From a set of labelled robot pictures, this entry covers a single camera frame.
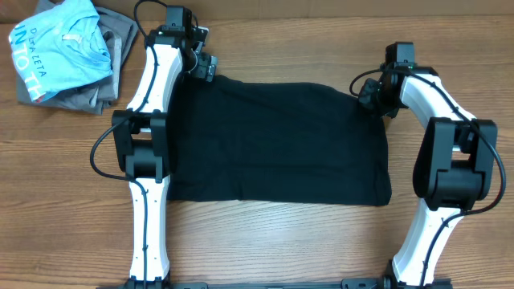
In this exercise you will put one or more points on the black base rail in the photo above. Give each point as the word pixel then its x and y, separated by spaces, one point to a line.
pixel 273 285

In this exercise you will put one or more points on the black t-shirt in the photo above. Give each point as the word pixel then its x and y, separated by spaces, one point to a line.
pixel 285 142

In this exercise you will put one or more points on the light blue folded t-shirt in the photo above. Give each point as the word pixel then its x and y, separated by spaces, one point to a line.
pixel 60 49

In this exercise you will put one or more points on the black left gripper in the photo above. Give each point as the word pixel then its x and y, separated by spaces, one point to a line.
pixel 205 66

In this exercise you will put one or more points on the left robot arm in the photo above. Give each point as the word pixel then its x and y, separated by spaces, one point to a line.
pixel 173 50

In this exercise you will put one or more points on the grey folded t-shirt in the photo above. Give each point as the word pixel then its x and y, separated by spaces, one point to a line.
pixel 119 32

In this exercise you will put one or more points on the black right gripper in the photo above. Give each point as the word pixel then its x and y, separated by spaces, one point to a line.
pixel 368 94

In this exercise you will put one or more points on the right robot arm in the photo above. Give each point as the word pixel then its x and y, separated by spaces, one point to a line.
pixel 452 172

